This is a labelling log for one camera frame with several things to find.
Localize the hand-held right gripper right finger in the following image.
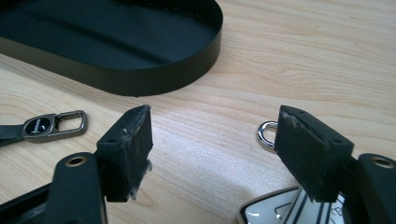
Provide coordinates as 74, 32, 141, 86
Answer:
274, 105, 355, 203

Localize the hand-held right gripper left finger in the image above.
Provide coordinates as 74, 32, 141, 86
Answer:
95, 104, 154, 203

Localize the white car key with ring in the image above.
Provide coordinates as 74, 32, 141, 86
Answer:
237, 120, 351, 224

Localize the black leather keychain with clasp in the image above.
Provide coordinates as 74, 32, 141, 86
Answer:
0, 109, 89, 147

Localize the black oval metal tray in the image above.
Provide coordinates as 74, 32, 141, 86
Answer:
0, 0, 224, 97

